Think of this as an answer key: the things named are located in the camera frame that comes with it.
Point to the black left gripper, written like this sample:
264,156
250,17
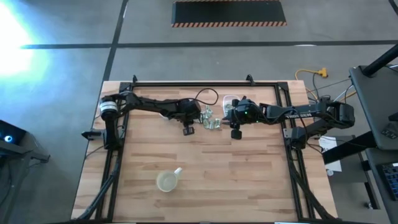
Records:
186,110

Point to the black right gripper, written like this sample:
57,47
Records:
247,112

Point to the green printed packet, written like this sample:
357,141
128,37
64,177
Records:
228,106
207,109
217,123

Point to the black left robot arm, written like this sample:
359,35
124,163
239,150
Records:
149,105

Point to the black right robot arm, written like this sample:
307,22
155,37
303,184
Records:
311,113

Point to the clear plastic bin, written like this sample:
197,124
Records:
162,116
228,99

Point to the white measuring cup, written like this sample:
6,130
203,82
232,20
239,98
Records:
167,182

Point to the white paper sheet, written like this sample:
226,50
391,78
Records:
329,144

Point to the black hazard-striped floor mat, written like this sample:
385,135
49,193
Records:
228,11

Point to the black cart leg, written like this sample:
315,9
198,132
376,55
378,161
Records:
345,149

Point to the dark grey cart top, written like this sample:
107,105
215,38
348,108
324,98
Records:
379,102

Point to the black metal pole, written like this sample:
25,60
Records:
382,60

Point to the black desk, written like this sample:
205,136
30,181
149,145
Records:
377,199

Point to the black keyboard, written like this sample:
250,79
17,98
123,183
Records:
391,180

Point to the black device with blue light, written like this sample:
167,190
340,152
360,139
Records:
12,133

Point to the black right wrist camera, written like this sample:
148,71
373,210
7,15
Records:
236,134

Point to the black metal table frame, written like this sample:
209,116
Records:
205,84

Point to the black frame clamp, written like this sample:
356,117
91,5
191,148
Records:
134,79
250,79

